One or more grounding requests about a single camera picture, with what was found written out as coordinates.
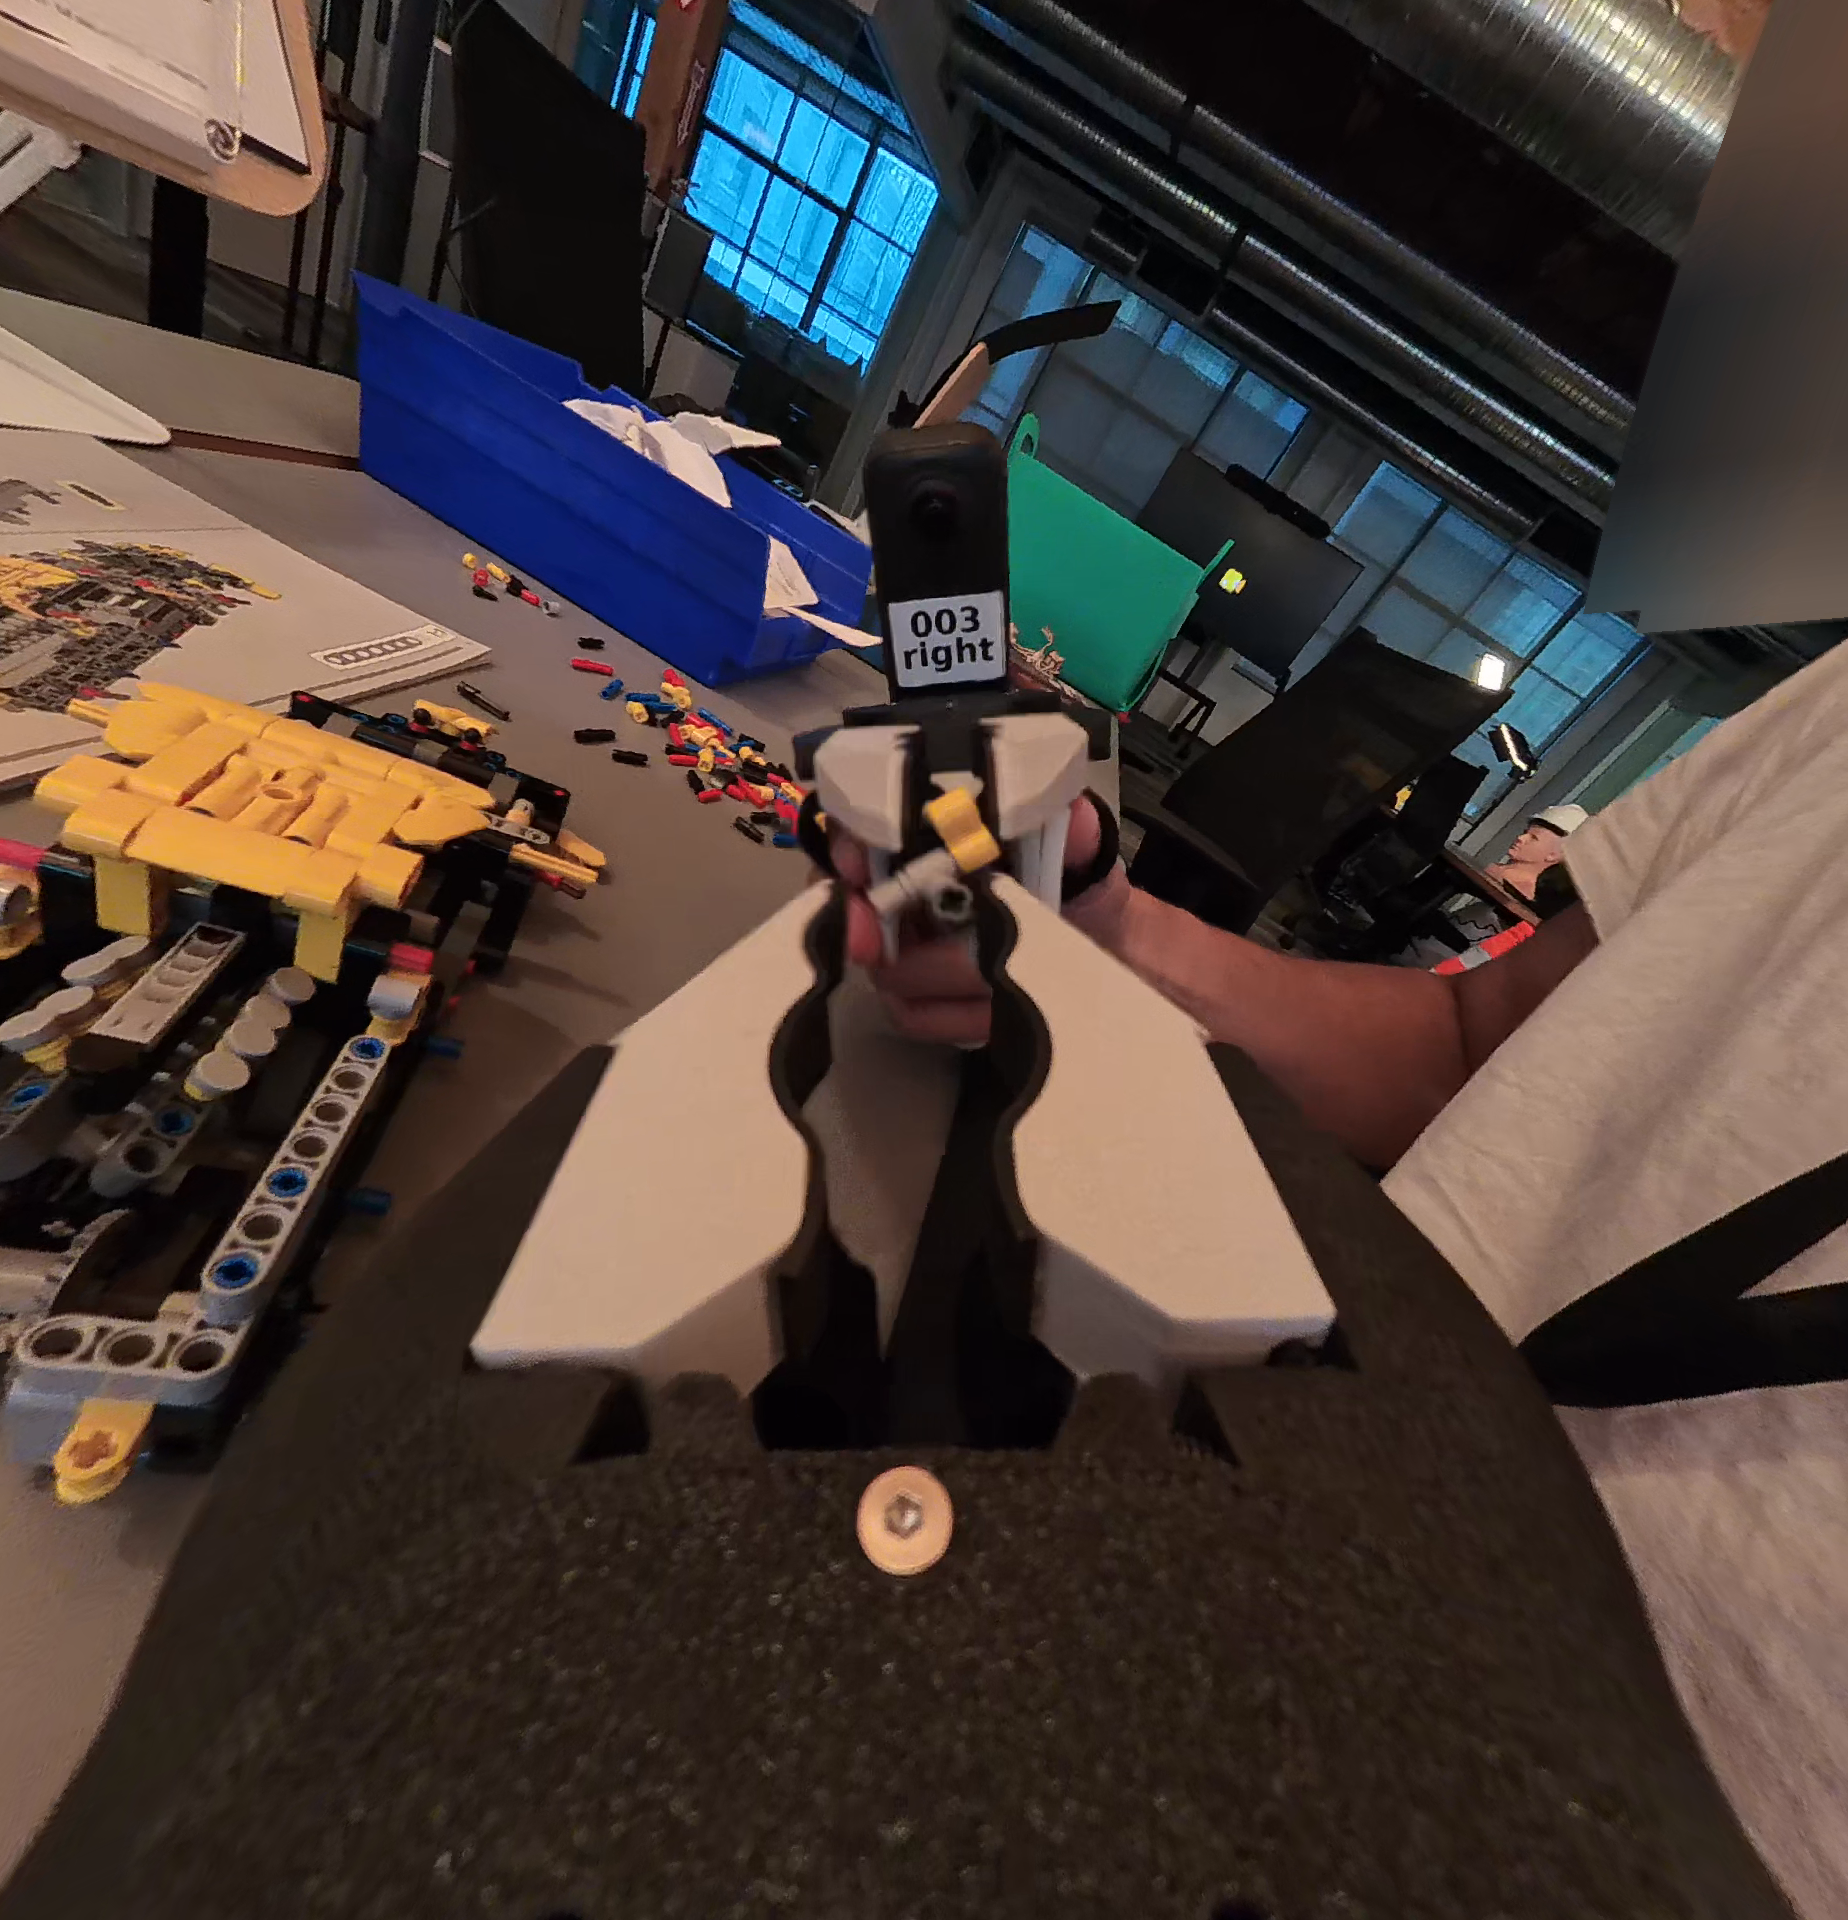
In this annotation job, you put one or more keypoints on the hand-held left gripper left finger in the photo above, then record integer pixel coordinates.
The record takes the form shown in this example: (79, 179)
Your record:
(654, 1201)

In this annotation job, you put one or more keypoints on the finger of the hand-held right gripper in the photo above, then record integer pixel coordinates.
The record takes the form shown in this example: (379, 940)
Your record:
(1029, 764)
(872, 789)

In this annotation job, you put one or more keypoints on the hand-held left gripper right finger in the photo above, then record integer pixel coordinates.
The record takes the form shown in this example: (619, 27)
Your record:
(1178, 1201)

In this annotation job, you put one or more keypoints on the yellow connector piece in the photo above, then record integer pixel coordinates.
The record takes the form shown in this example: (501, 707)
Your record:
(962, 832)

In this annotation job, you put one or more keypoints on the grey axle connector piece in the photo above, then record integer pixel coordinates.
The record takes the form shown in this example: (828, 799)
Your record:
(916, 897)

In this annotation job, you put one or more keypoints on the yellow black brick car model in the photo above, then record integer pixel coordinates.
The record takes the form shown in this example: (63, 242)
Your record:
(234, 810)

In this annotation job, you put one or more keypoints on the person's right forearm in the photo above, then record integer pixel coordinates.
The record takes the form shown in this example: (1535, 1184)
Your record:
(1314, 1021)

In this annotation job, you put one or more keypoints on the grey desk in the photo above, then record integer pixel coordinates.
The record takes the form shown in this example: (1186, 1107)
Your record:
(684, 931)

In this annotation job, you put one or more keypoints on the person's right hand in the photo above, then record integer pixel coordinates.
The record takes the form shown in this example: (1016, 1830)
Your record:
(933, 1005)

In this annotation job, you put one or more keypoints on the small brown brick model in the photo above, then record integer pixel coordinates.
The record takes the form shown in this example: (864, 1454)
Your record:
(1036, 661)

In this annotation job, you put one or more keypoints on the pile of small coloured pins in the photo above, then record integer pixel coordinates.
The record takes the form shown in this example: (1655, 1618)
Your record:
(715, 750)

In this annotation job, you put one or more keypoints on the green plastic bin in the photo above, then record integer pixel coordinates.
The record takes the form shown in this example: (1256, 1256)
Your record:
(1089, 585)

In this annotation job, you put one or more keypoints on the crumpled white paper bags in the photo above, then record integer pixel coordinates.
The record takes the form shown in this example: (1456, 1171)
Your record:
(684, 443)

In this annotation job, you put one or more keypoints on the large black screen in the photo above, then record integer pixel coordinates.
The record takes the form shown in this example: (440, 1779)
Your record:
(1269, 571)

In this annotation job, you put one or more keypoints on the blue plastic bin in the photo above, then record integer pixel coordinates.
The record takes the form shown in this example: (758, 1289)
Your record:
(565, 511)

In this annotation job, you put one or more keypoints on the person's white shirt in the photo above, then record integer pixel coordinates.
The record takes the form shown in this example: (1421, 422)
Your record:
(1734, 1350)

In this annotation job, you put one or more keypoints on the open instruction booklet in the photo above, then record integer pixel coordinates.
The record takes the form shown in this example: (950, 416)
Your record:
(189, 630)

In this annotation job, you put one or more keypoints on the printed instruction sheet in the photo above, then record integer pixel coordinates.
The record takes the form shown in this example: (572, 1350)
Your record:
(145, 60)

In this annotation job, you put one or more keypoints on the metal ventilation duct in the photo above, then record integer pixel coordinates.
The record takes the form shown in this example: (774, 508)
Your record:
(1539, 104)

